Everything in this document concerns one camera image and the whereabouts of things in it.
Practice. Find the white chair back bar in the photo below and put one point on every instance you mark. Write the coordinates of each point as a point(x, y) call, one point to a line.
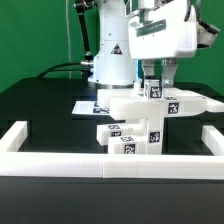
point(176, 103)

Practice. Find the black camera stand pole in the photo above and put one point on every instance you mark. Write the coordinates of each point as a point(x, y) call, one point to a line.
point(81, 7)

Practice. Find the white chair seat part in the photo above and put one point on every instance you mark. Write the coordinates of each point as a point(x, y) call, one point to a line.
point(155, 133)

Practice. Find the white U-shaped fence frame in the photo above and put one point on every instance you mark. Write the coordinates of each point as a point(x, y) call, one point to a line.
point(13, 162)

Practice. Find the white tag sheet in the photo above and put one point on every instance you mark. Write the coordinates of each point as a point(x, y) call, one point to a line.
point(89, 108)

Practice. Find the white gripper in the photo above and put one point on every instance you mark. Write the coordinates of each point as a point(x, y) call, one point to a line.
point(160, 29)

